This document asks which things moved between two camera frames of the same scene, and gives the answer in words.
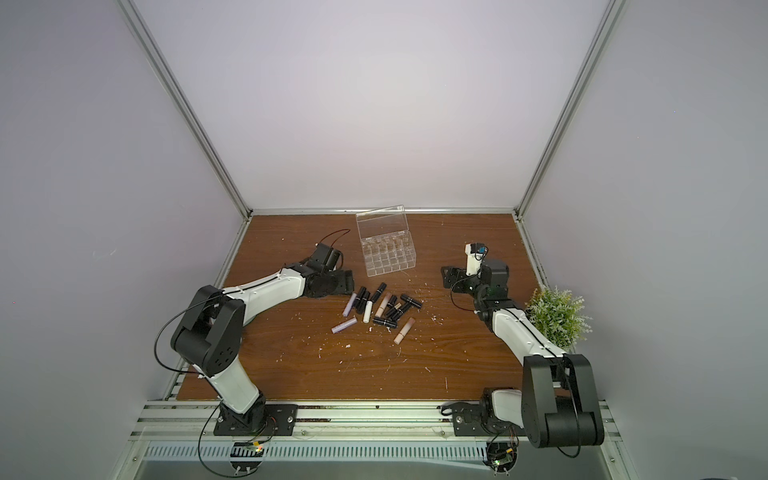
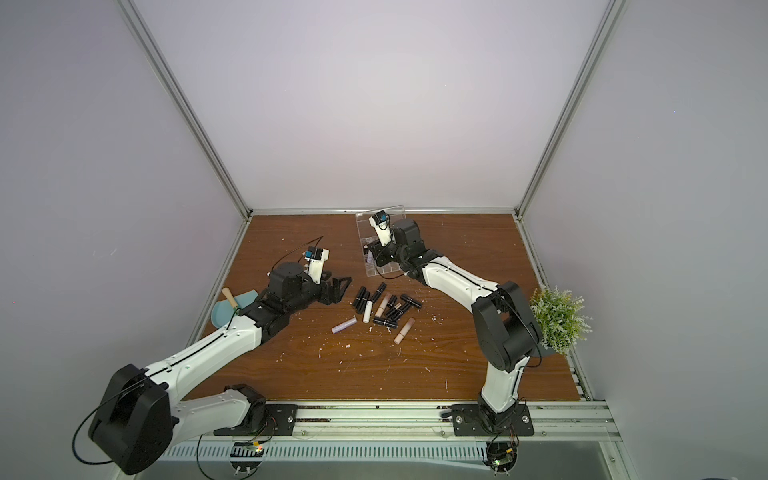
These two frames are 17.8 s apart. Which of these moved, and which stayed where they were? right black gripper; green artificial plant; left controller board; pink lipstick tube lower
Moved: right black gripper
Stayed: left controller board; green artificial plant; pink lipstick tube lower
